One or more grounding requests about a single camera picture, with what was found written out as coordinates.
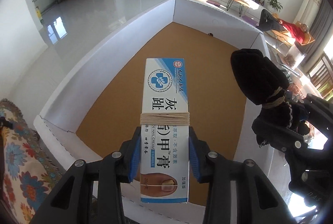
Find white cardboard sorting box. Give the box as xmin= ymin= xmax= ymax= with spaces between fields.
xmin=34 ymin=0 xmax=274 ymax=223

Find person in red lounging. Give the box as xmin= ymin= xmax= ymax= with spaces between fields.
xmin=255 ymin=9 xmax=311 ymax=45

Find small wooden side table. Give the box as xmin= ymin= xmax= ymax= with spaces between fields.
xmin=226 ymin=0 xmax=250 ymax=16

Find wooden dining chair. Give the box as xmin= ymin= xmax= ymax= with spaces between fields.
xmin=309 ymin=53 xmax=332 ymax=100

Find white standing air conditioner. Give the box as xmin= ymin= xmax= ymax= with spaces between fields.
xmin=293 ymin=0 xmax=322 ymax=28

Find white blue ointment box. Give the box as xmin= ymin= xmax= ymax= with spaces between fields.
xmin=140 ymin=58 xmax=190 ymax=204

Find wooden lounge chair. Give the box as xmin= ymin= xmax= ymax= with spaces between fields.
xmin=262 ymin=12 xmax=316 ymax=49

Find floral patterned cloth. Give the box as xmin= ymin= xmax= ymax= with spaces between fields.
xmin=1 ymin=99 xmax=62 ymax=223

